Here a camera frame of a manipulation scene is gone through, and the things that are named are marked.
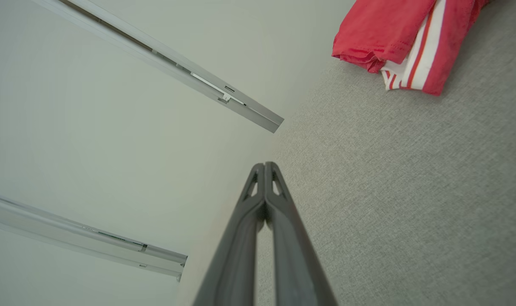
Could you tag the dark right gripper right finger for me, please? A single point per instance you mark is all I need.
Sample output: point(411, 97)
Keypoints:
point(296, 263)

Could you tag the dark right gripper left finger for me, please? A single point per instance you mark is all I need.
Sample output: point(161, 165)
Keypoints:
point(236, 263)

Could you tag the red shorts with white stripes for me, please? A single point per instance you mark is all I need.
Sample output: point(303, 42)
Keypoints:
point(368, 29)

